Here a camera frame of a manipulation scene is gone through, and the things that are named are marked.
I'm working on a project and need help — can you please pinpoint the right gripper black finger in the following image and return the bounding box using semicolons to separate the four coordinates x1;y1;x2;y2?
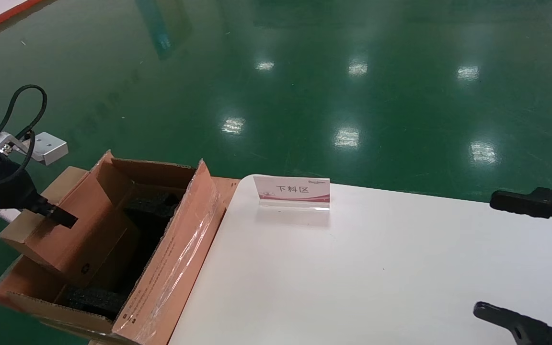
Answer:
490;187;552;240
472;302;552;345

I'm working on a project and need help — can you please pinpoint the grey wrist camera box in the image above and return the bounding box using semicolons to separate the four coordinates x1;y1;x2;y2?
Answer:
33;132;69;166

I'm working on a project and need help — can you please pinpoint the black looped cable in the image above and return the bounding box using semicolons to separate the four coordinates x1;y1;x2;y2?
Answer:
0;85;48;142

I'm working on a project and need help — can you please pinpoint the acrylic sign with Chinese text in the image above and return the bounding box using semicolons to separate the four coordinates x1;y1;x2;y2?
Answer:
253;175;331;211

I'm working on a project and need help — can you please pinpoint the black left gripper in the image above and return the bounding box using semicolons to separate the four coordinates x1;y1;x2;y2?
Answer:
0;160;79;229

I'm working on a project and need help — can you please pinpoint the large open cardboard box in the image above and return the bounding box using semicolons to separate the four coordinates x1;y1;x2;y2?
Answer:
0;150;241;345

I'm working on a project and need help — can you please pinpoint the small cardboard box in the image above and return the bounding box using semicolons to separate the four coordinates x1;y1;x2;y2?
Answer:
0;204;140;288

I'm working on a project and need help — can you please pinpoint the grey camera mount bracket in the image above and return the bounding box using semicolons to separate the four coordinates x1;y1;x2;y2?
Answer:
0;133;37;156

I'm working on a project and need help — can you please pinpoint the black foam insert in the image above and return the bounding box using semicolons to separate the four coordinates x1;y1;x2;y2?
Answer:
122;191;186;226
65;284;129;321

